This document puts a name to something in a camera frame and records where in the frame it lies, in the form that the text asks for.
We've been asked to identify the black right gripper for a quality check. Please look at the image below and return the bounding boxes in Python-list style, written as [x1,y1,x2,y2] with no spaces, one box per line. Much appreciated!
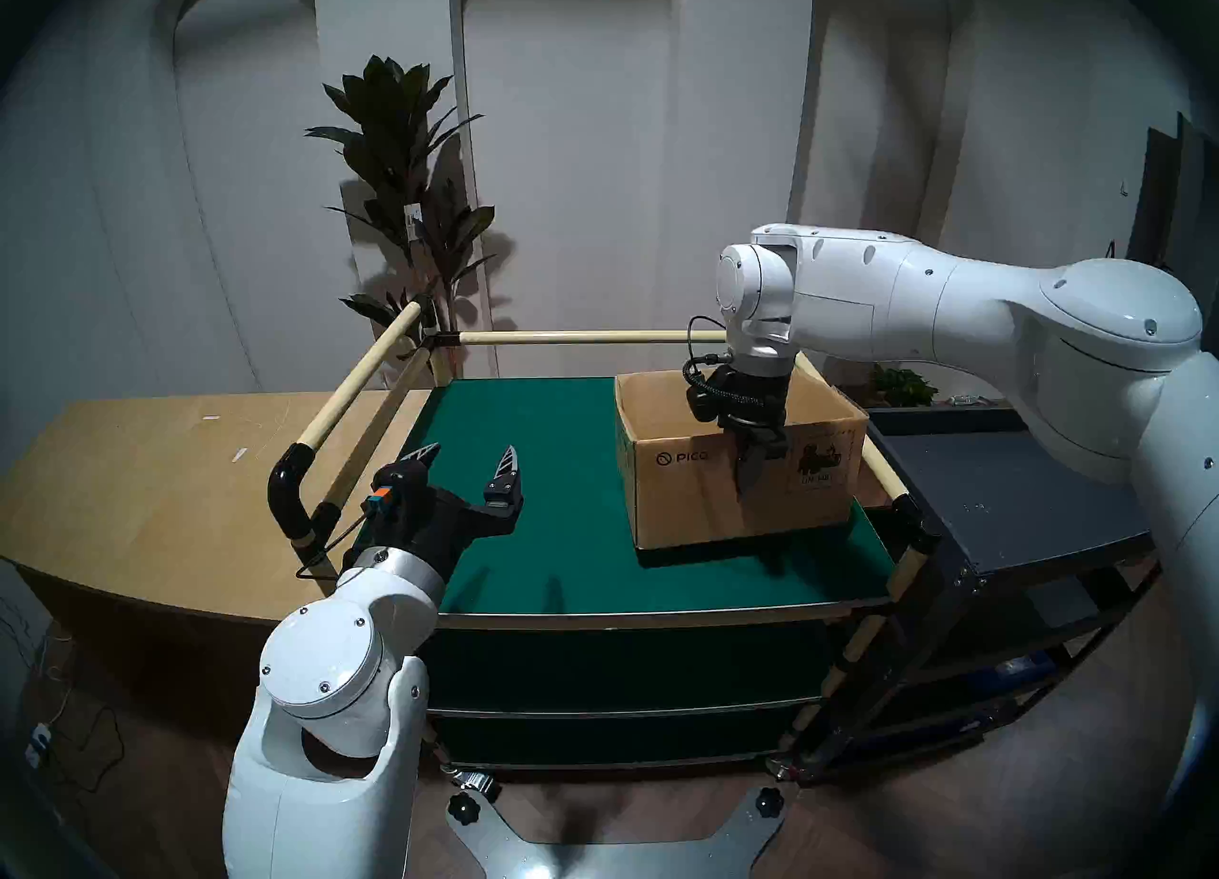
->
[709,365,793,500]

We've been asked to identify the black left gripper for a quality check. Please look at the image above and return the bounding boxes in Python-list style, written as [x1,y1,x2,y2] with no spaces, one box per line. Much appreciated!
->
[360,443,525,592]

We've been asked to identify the brown cardboard storage box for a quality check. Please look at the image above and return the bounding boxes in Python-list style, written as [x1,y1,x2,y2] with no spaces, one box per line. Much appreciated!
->
[614,368,869,551]

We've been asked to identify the blue storage box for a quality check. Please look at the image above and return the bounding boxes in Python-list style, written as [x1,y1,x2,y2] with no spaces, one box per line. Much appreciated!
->
[986,656,1053,688]

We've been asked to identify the green topped work table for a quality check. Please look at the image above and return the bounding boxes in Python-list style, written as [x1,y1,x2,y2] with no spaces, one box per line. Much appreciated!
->
[267,298,946,783]

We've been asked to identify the small green potted plant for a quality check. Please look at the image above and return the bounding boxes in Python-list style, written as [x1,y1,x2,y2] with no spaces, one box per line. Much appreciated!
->
[871,365,939,409]

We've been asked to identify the black metal utility cart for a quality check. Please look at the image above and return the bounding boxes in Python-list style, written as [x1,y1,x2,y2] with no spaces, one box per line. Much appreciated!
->
[800,406,1172,783]

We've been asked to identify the curved light wooden table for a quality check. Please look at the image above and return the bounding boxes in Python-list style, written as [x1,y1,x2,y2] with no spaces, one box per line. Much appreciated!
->
[0,391,434,669]

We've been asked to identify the tall dark green plant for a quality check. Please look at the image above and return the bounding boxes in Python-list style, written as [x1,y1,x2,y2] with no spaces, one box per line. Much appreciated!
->
[305,54,498,383]

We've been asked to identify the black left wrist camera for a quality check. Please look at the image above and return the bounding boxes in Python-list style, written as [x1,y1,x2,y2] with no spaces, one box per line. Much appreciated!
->
[376,463,434,516]

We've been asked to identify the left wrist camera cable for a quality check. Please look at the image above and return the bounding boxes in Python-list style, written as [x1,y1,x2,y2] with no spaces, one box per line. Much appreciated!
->
[297,485,395,585]

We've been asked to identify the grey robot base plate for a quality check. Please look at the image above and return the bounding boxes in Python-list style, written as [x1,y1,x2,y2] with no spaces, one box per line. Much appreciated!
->
[446,787,789,879]

